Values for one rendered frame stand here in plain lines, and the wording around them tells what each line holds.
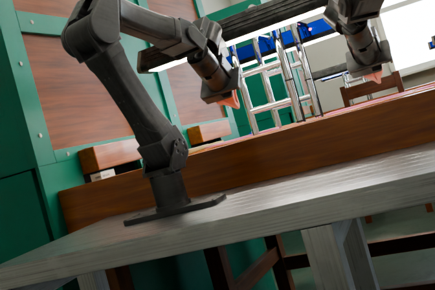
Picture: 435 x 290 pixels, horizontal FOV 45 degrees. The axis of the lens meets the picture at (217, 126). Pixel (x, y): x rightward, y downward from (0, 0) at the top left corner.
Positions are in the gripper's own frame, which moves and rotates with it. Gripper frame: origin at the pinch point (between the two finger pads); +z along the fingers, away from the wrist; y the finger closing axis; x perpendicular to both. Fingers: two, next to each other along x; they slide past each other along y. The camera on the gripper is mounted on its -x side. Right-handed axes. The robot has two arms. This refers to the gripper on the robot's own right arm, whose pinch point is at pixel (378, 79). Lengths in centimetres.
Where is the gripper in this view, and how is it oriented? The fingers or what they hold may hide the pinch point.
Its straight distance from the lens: 135.2
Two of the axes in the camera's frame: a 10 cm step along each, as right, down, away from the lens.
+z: 4.8, 5.5, 6.9
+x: -0.6, 8.0, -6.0
